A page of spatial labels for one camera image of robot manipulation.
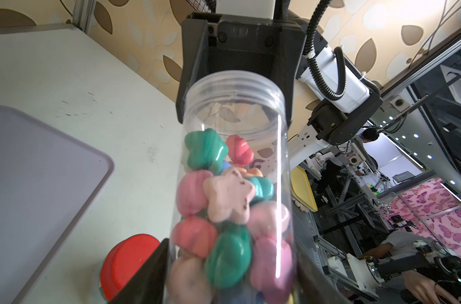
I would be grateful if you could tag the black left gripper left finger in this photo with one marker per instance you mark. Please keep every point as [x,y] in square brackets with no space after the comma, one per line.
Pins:
[148,283]

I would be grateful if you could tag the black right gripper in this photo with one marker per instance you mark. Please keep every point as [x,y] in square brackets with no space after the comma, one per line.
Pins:
[213,43]

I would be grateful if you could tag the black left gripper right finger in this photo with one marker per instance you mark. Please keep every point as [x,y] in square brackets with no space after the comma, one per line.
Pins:
[312,285]

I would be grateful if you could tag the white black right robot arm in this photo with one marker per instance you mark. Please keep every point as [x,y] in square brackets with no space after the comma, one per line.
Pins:
[347,98]

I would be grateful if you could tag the red lid candy jar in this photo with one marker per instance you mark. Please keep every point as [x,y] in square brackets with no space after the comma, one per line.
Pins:
[123,261]

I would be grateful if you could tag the lilac plastic tray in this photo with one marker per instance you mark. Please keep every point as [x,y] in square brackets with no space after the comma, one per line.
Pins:
[48,179]

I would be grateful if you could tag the aluminium frame post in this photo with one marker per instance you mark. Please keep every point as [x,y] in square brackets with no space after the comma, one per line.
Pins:
[82,14]

